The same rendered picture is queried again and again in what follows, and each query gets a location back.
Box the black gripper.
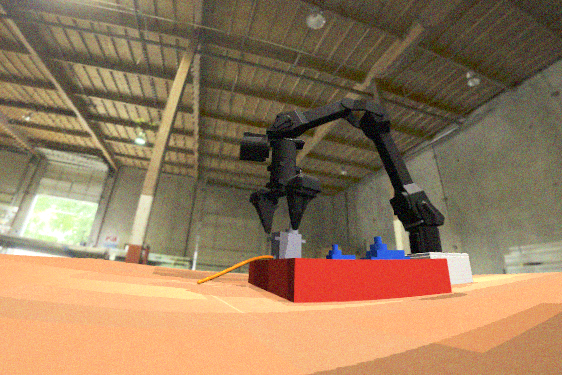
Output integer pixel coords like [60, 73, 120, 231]
[249, 158, 322, 234]

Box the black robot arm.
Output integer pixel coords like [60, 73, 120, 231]
[239, 97, 448, 255]

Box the red flat rectangular plate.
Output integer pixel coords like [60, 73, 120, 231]
[248, 236, 452, 303]

